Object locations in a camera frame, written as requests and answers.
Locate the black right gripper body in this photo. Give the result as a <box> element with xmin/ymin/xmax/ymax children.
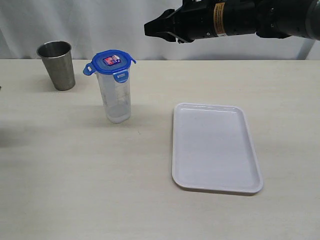
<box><xmin>174</xmin><ymin>0</ymin><xmax>215</xmax><ymax>43</ymax></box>

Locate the blue clip-lock lid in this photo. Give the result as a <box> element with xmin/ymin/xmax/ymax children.
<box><xmin>83</xmin><ymin>49</ymin><xmax>137</xmax><ymax>84</ymax></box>

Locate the stainless steel cup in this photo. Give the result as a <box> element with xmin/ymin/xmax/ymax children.
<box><xmin>36</xmin><ymin>40</ymin><xmax>76</xmax><ymax>91</ymax></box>

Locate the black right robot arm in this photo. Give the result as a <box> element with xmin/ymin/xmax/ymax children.
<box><xmin>144</xmin><ymin>0</ymin><xmax>320</xmax><ymax>44</ymax></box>

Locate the clear tall plastic container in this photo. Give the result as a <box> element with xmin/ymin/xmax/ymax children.
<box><xmin>96</xmin><ymin>70</ymin><xmax>131</xmax><ymax>124</ymax></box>

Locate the white rectangular plastic tray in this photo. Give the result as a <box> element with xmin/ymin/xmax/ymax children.
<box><xmin>171</xmin><ymin>103</ymin><xmax>264</xmax><ymax>195</ymax></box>

